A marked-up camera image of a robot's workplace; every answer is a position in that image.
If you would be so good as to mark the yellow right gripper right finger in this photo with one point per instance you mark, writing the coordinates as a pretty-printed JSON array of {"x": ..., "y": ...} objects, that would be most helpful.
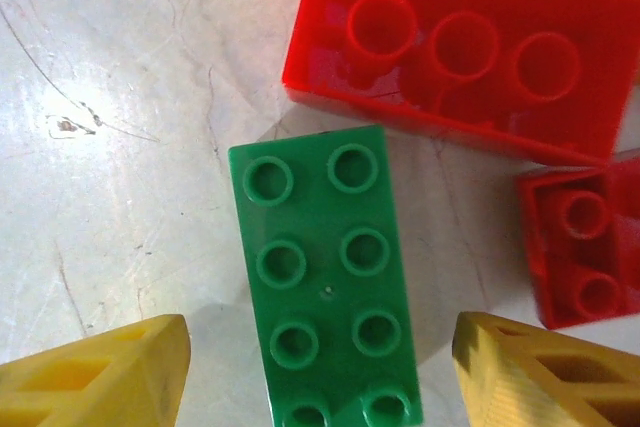
[{"x": 545, "y": 382}]

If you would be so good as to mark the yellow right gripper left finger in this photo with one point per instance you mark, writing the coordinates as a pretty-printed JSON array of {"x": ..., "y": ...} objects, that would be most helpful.
[{"x": 95, "y": 382}]

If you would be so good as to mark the small red lego brick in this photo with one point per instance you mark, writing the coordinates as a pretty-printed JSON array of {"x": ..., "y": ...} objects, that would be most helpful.
[{"x": 575, "y": 257}]

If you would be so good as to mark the long green lego brick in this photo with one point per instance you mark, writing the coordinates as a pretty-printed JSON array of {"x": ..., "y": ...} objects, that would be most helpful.
[{"x": 325, "y": 297}]

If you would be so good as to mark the long red lego brick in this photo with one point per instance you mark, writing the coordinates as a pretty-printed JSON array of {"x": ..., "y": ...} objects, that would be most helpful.
[{"x": 500, "y": 112}]

